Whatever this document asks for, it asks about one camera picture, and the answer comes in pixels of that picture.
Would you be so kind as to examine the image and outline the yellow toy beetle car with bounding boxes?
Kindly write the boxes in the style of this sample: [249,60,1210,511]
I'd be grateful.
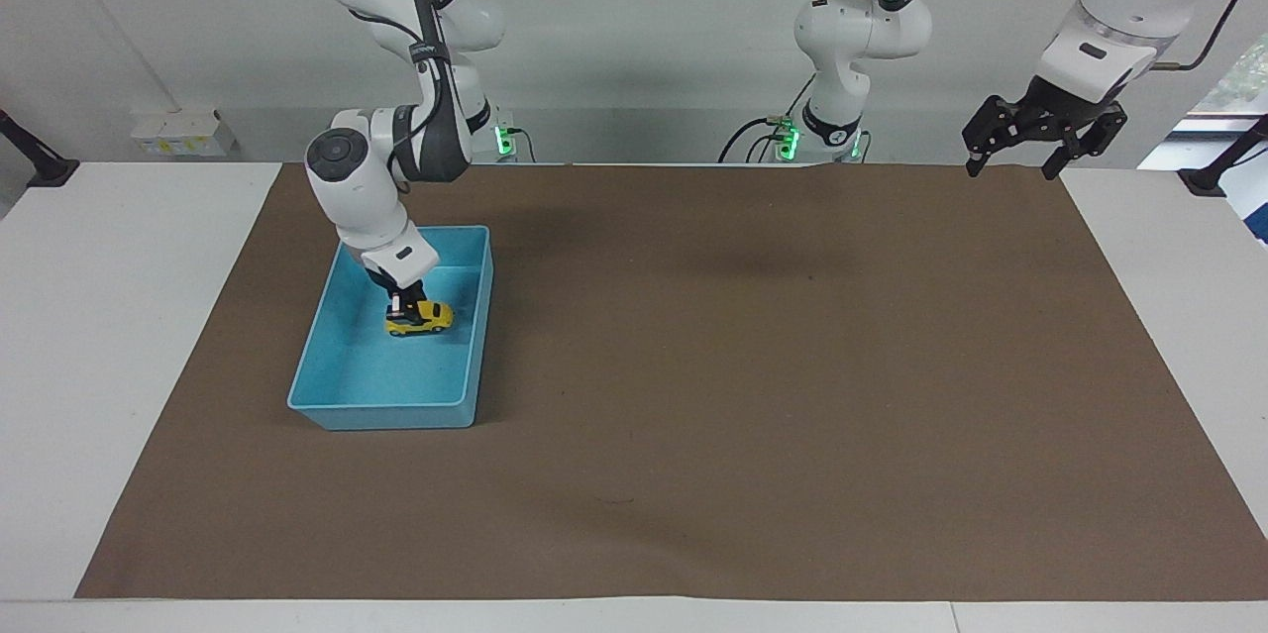
[384,300,456,338]

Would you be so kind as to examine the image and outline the blue plastic bin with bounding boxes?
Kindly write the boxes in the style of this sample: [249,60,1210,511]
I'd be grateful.
[287,225,494,432]

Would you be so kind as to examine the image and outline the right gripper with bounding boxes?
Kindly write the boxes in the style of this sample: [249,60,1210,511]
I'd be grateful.
[364,264,428,315]

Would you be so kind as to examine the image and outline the black stand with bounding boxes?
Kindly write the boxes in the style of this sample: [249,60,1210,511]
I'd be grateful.
[0,108,81,189]
[1178,114,1268,197]

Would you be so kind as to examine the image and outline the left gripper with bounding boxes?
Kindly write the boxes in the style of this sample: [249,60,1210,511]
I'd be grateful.
[962,76,1129,181]

